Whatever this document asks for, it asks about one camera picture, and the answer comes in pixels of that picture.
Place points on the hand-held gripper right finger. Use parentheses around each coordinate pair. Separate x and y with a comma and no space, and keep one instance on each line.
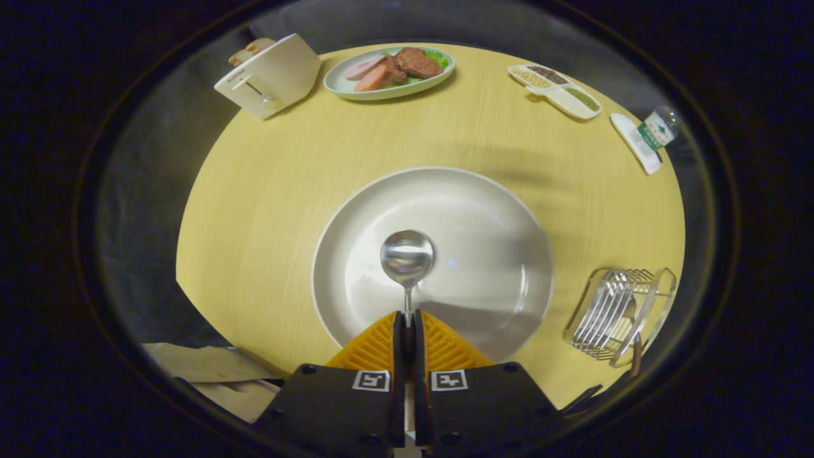
(489,407)

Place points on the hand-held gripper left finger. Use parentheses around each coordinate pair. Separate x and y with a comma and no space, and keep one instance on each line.
(331,407)

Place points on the large white plate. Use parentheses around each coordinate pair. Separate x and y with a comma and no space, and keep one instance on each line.
(483,267)

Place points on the white square coaster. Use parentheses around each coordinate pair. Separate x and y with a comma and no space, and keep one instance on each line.
(629,137)

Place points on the white divided bean dish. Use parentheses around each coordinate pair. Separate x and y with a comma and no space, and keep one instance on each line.
(566,98)

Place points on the pale green food plate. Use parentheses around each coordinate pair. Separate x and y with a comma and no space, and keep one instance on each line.
(346,89)

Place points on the clear water bottle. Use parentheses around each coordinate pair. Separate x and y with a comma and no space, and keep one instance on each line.
(658,130)

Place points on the pink sausage slice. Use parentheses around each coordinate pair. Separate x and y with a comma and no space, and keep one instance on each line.
(364,67)
(372,79)

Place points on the white toaster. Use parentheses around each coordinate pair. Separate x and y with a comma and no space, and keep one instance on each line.
(280,79)

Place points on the brown meat piece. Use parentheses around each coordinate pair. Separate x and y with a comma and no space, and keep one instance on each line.
(418,63)

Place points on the green lettuce leaf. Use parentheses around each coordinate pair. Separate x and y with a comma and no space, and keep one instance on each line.
(439,58)

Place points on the toasted bread slice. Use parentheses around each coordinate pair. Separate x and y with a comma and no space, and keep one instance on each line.
(261,45)
(238,58)

